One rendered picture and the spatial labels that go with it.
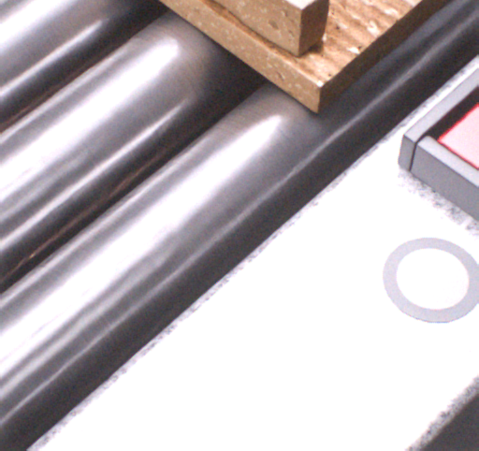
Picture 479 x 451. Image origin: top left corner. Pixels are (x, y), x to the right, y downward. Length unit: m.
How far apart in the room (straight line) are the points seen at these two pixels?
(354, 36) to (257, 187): 0.06
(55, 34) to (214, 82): 0.06
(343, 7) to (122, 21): 0.09
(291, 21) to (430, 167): 0.07
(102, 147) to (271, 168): 0.06
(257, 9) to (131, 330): 0.12
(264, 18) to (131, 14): 0.08
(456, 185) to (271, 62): 0.08
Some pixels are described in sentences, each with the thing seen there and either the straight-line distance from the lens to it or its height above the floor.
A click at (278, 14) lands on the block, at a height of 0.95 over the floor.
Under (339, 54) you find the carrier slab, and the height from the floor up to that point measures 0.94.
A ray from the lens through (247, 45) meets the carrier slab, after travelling 0.45.
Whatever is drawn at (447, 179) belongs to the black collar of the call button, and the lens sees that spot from 0.42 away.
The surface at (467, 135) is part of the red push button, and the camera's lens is 0.43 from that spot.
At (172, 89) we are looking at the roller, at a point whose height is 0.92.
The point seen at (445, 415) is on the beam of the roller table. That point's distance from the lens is 0.39.
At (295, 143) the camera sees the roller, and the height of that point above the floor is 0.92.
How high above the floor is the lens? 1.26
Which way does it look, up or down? 56 degrees down
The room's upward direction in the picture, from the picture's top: 1 degrees clockwise
